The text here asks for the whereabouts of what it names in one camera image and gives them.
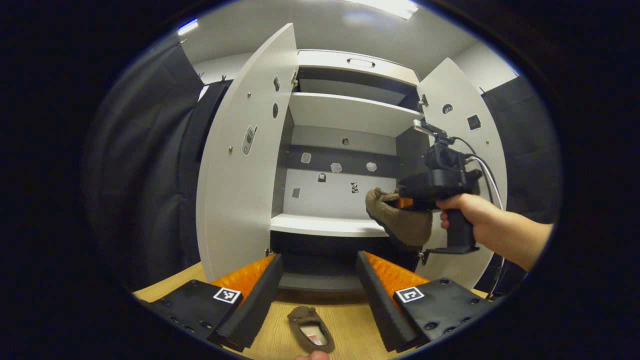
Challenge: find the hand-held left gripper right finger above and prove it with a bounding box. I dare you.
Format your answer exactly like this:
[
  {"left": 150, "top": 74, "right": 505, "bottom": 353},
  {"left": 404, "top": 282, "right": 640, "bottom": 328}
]
[{"left": 356, "top": 250, "right": 501, "bottom": 353}]

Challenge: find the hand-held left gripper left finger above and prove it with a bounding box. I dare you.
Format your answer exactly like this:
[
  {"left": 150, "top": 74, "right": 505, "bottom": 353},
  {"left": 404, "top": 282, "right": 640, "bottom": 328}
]
[{"left": 135, "top": 254, "right": 285, "bottom": 353}]

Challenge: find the brown fuzzy shoe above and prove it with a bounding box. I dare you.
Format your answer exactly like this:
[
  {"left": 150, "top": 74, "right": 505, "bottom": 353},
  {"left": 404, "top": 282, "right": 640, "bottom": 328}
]
[
  {"left": 287, "top": 306, "right": 336, "bottom": 355},
  {"left": 365, "top": 187, "right": 434, "bottom": 249}
]

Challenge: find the white shoe cabinet door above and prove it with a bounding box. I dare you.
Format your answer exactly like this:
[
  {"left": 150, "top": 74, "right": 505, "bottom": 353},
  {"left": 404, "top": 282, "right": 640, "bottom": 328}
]
[
  {"left": 196, "top": 22, "right": 299, "bottom": 283},
  {"left": 415, "top": 57, "right": 508, "bottom": 291}
]

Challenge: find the white grey shoe cabinet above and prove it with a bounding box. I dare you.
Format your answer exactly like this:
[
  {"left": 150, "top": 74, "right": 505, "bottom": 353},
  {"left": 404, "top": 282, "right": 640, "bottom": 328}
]
[{"left": 270, "top": 49, "right": 426, "bottom": 293}]

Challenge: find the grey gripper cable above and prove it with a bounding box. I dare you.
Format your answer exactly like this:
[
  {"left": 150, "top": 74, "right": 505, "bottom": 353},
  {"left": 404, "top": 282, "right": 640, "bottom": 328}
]
[{"left": 452, "top": 136, "right": 507, "bottom": 301}]

